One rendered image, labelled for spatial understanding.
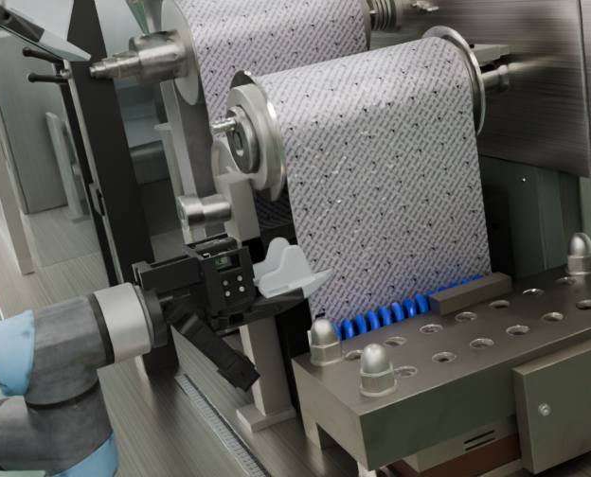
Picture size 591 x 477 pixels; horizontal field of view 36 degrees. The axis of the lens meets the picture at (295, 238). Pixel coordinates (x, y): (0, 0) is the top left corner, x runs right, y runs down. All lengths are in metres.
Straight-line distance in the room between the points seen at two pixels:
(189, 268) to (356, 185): 0.21
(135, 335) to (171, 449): 0.25
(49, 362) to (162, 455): 0.27
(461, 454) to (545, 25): 0.48
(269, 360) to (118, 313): 0.26
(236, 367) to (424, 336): 0.20
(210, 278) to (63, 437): 0.21
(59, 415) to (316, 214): 0.34
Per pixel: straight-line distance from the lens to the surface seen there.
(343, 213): 1.01
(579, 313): 1.00
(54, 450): 0.96
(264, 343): 1.10
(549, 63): 1.08
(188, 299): 0.95
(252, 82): 0.98
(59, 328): 0.91
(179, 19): 1.21
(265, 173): 0.98
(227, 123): 1.00
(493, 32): 1.16
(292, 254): 0.97
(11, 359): 0.91
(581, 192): 1.36
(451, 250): 1.09
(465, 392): 0.90
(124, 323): 0.92
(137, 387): 1.32
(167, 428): 1.19
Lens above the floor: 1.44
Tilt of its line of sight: 17 degrees down
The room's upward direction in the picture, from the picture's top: 10 degrees counter-clockwise
